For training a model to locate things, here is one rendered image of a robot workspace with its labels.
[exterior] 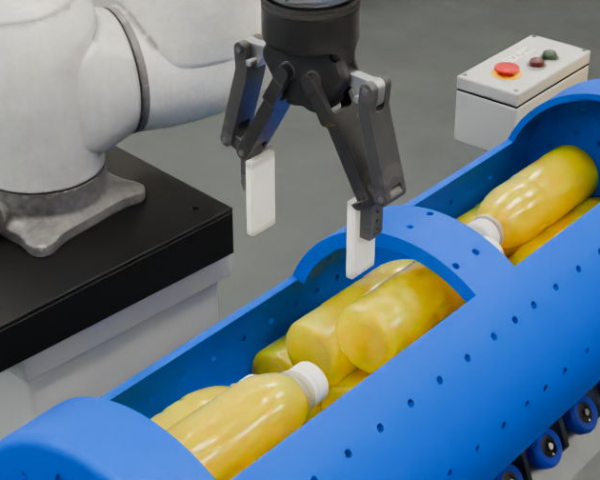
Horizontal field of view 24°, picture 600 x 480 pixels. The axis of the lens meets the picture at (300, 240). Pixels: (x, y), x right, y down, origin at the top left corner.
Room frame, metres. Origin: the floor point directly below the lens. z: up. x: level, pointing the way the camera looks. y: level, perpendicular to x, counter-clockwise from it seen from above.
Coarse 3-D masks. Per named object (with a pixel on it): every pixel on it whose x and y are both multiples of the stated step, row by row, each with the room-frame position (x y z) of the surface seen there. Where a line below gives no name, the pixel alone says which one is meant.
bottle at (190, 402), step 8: (232, 384) 1.02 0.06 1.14; (192, 392) 0.98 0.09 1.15; (200, 392) 0.98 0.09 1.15; (208, 392) 0.98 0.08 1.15; (216, 392) 0.98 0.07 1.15; (184, 400) 0.97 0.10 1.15; (192, 400) 0.97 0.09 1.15; (200, 400) 0.97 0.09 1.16; (208, 400) 0.97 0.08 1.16; (168, 408) 0.96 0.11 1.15; (176, 408) 0.96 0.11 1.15; (184, 408) 0.95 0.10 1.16; (192, 408) 0.95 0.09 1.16; (160, 416) 0.95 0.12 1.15; (168, 416) 0.94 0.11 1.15; (176, 416) 0.94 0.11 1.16; (184, 416) 0.94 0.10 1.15; (160, 424) 0.93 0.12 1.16; (168, 424) 0.93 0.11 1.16
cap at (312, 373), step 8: (296, 368) 0.98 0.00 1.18; (304, 368) 0.98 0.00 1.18; (312, 368) 0.98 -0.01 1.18; (304, 376) 0.97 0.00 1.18; (312, 376) 0.97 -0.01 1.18; (320, 376) 0.98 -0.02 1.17; (312, 384) 0.97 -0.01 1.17; (320, 384) 0.97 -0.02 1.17; (328, 384) 0.98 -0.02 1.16; (320, 392) 0.97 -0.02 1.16; (328, 392) 0.98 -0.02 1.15; (320, 400) 0.97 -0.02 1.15
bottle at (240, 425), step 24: (240, 384) 0.94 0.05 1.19; (264, 384) 0.94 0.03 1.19; (288, 384) 0.95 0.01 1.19; (216, 408) 0.90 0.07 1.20; (240, 408) 0.90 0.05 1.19; (264, 408) 0.91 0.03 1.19; (288, 408) 0.92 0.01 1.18; (312, 408) 0.96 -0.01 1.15; (192, 432) 0.87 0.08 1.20; (216, 432) 0.87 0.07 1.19; (240, 432) 0.88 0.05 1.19; (264, 432) 0.89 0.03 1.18; (288, 432) 0.91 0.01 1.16; (216, 456) 0.86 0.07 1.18; (240, 456) 0.87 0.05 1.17
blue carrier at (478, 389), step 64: (576, 128) 1.50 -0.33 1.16; (448, 192) 1.40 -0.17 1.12; (320, 256) 1.17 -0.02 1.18; (384, 256) 1.32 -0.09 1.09; (448, 256) 1.09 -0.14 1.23; (576, 256) 1.15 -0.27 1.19; (256, 320) 1.15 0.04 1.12; (448, 320) 1.01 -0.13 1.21; (512, 320) 1.06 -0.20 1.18; (576, 320) 1.10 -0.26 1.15; (128, 384) 1.01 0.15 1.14; (192, 384) 1.08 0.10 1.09; (384, 384) 0.93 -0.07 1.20; (448, 384) 0.96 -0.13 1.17; (512, 384) 1.01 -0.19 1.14; (576, 384) 1.10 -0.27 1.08; (0, 448) 0.86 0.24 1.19; (64, 448) 0.81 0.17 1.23; (128, 448) 0.80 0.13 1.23; (320, 448) 0.85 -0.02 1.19; (384, 448) 0.89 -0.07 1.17; (448, 448) 0.93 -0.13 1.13; (512, 448) 1.01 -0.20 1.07
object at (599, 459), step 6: (594, 396) 1.27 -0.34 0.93; (594, 402) 1.26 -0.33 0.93; (558, 420) 1.23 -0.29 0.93; (552, 426) 1.22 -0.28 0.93; (558, 426) 1.22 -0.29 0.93; (558, 432) 1.21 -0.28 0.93; (564, 444) 1.19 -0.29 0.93; (594, 456) 1.20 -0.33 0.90; (516, 462) 1.16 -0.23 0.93; (522, 462) 1.16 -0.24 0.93; (588, 462) 1.19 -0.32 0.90; (594, 462) 1.19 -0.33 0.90; (522, 468) 1.15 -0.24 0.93; (582, 468) 1.18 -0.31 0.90; (588, 468) 1.18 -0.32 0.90; (594, 468) 1.19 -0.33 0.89; (522, 474) 1.14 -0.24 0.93; (576, 474) 1.17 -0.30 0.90; (582, 474) 1.17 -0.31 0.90; (588, 474) 1.18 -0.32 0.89; (594, 474) 1.19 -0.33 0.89
